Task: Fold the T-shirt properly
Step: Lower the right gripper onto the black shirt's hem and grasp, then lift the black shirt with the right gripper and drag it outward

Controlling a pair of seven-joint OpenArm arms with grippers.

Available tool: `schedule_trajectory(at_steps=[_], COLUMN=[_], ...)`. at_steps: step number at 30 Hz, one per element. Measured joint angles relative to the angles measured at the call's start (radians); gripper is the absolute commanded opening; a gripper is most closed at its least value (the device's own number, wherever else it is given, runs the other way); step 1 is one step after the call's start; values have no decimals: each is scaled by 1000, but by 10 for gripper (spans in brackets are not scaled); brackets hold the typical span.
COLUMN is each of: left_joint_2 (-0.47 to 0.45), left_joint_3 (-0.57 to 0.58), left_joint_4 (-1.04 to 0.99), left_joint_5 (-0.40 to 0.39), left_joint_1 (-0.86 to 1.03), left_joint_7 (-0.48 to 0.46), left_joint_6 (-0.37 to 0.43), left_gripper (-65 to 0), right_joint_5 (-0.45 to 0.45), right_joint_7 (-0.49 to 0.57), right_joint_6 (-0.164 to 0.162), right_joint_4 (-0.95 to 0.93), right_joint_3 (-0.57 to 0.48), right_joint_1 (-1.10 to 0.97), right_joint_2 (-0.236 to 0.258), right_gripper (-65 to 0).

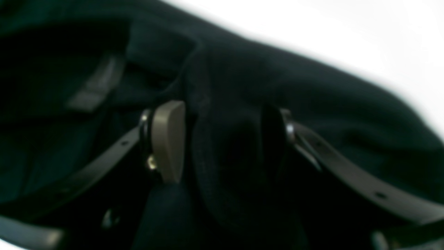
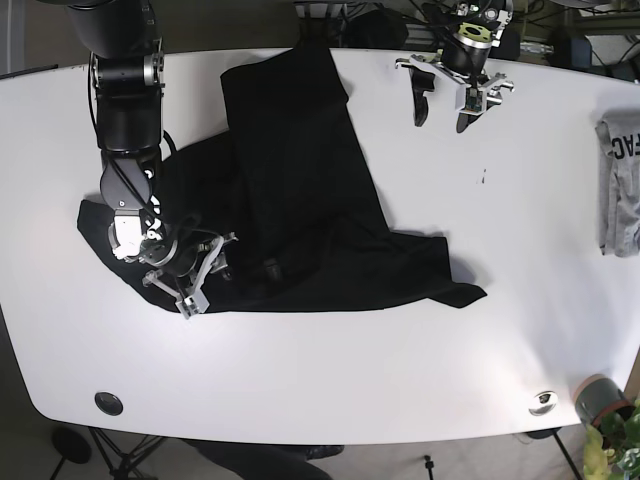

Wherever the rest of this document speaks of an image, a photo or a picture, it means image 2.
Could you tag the black tripod stand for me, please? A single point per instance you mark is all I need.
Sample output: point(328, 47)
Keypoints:
point(74, 448)

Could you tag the grey T-shirt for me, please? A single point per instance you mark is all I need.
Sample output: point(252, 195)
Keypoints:
point(618, 136)

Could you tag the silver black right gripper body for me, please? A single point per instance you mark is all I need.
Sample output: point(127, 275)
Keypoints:
point(137, 236)

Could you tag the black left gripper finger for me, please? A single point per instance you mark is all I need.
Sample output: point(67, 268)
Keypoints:
point(473, 106)
point(421, 84)

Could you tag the potted green plant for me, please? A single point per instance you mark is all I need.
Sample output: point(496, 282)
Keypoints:
point(611, 420)

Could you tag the silver table grommet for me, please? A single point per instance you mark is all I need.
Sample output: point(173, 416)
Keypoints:
point(542, 403)

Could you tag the black table grommet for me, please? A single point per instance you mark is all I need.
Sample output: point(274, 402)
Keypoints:
point(108, 403)

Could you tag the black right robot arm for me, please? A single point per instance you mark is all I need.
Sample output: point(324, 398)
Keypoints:
point(125, 94)

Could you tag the black T-shirt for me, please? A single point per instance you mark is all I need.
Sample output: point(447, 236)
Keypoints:
point(289, 179)

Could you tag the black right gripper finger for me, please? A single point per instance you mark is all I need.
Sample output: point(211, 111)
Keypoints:
point(221, 267)
point(186, 285)

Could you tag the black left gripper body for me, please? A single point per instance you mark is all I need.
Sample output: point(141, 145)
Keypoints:
point(461, 63)

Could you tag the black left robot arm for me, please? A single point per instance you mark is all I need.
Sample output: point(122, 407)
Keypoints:
point(442, 16)

